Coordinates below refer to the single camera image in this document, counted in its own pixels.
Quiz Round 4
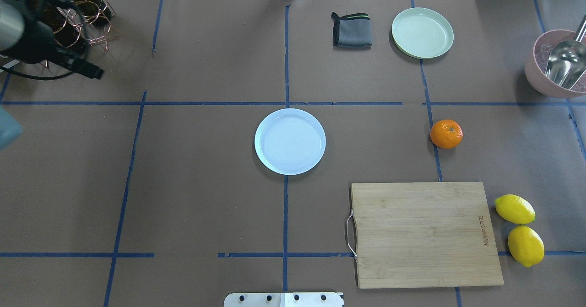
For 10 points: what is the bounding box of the light blue plate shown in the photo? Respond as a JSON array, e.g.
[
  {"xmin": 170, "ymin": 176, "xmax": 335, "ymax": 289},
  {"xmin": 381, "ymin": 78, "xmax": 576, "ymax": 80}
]
[{"xmin": 255, "ymin": 108, "xmax": 326, "ymax": 176}]

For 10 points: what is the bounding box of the orange fruit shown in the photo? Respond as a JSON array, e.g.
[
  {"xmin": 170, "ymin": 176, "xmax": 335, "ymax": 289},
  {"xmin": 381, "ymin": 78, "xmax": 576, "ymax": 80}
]
[{"xmin": 429, "ymin": 119, "xmax": 463, "ymax": 149}]

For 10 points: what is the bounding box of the green plate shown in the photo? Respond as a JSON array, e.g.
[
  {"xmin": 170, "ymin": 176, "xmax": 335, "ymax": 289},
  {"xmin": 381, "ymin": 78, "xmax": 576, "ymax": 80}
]
[{"xmin": 391, "ymin": 7, "xmax": 455, "ymax": 59}]

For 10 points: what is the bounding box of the folded grey cloth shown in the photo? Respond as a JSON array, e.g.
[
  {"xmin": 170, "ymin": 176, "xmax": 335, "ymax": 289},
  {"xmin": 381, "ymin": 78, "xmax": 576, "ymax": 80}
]
[{"xmin": 331, "ymin": 12, "xmax": 373, "ymax": 50}]

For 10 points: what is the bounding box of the bamboo cutting board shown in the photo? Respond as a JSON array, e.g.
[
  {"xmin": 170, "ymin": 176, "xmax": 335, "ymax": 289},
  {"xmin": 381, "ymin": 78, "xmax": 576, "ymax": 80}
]
[{"xmin": 349, "ymin": 182, "xmax": 504, "ymax": 290}]

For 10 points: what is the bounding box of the left yellow lemon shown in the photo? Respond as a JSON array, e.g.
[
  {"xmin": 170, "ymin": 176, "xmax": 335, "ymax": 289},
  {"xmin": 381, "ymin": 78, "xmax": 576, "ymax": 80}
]
[{"xmin": 494, "ymin": 194, "xmax": 536, "ymax": 225}]

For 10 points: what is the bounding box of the yellow lemon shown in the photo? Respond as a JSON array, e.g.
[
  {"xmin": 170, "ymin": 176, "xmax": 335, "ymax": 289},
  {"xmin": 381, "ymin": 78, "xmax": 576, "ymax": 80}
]
[
  {"xmin": 507, "ymin": 225, "xmax": 545, "ymax": 268},
  {"xmin": 494, "ymin": 194, "xmax": 536, "ymax": 225}
]

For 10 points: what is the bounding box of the pink bowl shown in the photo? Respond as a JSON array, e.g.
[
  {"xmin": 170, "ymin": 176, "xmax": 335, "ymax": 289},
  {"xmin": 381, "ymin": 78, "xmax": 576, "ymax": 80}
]
[{"xmin": 525, "ymin": 29, "xmax": 585, "ymax": 99}]

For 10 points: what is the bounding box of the right yellow lemon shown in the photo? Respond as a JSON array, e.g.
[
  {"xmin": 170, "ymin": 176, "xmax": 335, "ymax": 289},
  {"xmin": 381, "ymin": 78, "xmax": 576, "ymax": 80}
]
[{"xmin": 507, "ymin": 225, "xmax": 545, "ymax": 268}]

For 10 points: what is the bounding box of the metal scoop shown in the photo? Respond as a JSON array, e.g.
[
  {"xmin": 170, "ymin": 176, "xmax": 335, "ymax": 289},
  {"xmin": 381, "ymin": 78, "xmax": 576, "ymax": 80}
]
[{"xmin": 545, "ymin": 16, "xmax": 586, "ymax": 90}]

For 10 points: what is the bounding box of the copper wire bottle rack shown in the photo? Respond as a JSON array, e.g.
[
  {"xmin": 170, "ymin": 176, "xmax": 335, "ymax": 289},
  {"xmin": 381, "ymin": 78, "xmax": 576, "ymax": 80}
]
[{"xmin": 41, "ymin": 0, "xmax": 117, "ymax": 56}]

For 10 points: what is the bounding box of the white camera pillar base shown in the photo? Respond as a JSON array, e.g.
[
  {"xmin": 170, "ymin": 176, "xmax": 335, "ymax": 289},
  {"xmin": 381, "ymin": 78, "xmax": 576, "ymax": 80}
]
[{"xmin": 223, "ymin": 291, "xmax": 345, "ymax": 307}]

